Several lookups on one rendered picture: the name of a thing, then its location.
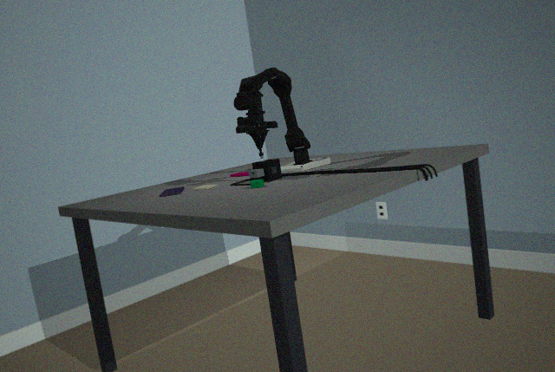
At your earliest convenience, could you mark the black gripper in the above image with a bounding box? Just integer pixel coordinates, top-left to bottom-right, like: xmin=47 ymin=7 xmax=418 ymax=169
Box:
xmin=236 ymin=108 xmax=278 ymax=149

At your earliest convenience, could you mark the small green cube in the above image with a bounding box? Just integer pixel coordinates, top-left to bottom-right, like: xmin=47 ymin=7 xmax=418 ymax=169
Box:
xmin=251 ymin=179 xmax=264 ymax=188

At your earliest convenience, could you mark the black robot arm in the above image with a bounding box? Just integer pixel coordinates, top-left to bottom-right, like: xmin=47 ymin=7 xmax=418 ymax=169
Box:
xmin=233 ymin=67 xmax=312 ymax=166

